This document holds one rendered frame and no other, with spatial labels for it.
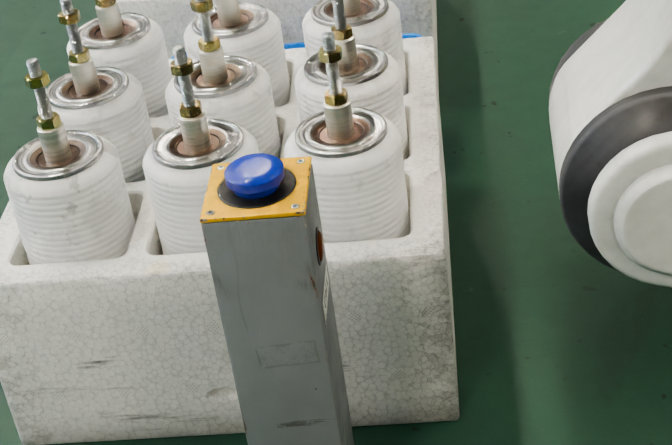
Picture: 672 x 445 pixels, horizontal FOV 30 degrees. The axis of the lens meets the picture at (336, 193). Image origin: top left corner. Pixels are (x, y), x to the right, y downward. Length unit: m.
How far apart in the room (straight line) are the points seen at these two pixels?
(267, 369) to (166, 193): 0.20
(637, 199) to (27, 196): 0.50
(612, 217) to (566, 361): 0.37
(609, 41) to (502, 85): 0.73
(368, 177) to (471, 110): 0.57
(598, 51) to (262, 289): 0.28
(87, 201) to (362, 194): 0.22
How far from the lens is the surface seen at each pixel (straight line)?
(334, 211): 1.00
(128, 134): 1.14
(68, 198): 1.03
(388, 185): 1.00
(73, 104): 1.13
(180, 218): 1.02
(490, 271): 1.27
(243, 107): 1.10
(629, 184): 0.79
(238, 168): 0.84
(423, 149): 1.12
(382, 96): 1.09
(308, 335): 0.87
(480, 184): 1.40
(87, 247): 1.06
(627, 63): 0.82
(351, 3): 1.21
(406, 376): 1.07
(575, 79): 0.87
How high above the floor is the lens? 0.76
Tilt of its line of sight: 32 degrees down
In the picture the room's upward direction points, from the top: 8 degrees counter-clockwise
